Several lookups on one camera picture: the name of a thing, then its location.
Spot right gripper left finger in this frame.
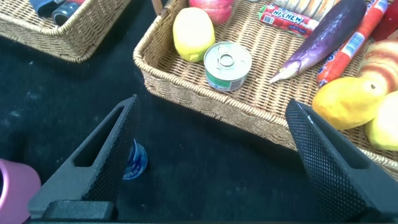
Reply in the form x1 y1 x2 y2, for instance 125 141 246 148
28 94 140 219

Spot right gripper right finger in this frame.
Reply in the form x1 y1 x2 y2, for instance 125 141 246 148
285 98 398 222

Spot blue gum bottle white lid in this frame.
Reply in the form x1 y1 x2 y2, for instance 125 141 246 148
122 138 149 182

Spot pink saucepan dark inside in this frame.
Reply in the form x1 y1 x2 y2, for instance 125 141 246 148
0 158 42 224

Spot tin can gold lid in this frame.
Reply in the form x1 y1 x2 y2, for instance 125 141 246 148
203 41 253 93

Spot orange yellow mango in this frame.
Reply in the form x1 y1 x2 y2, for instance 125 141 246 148
312 77 388 131

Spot striped brown bread bun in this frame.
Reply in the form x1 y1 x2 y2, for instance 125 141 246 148
356 39 398 95

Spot red wrapped sausage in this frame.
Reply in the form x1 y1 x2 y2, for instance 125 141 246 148
316 0 389 88

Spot purple eggplant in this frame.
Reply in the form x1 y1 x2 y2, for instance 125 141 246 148
269 0 368 85

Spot yellow green lemon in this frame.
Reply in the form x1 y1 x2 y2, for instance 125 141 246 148
172 6 216 63

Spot black cosmetic tube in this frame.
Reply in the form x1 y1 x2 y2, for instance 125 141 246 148
51 0 85 27

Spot red chewy candy pack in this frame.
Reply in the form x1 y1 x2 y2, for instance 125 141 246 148
258 3 320 39

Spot red apple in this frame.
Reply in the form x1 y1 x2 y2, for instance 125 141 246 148
188 0 235 26

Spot woven wicker basket brown handles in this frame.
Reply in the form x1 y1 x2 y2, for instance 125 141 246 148
132 0 398 182
0 0 132 63

